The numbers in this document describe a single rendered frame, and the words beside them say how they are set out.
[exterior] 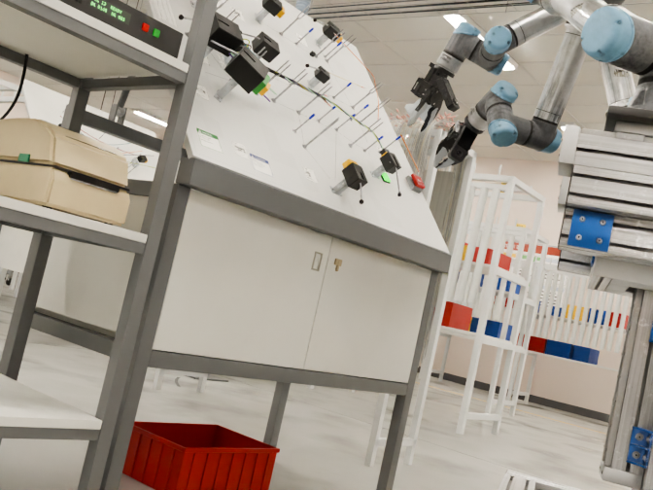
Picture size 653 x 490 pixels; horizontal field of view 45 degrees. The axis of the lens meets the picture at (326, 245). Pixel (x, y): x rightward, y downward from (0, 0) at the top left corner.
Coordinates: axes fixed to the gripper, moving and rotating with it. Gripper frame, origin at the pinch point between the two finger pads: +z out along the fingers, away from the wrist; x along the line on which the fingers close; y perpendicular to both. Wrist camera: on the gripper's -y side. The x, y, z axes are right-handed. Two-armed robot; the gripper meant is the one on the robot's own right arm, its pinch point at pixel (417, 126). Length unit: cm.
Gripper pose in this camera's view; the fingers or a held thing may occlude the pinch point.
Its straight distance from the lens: 258.7
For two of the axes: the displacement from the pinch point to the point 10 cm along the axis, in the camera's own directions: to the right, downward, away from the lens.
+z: -4.9, 8.4, 2.5
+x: -5.9, -1.0, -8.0
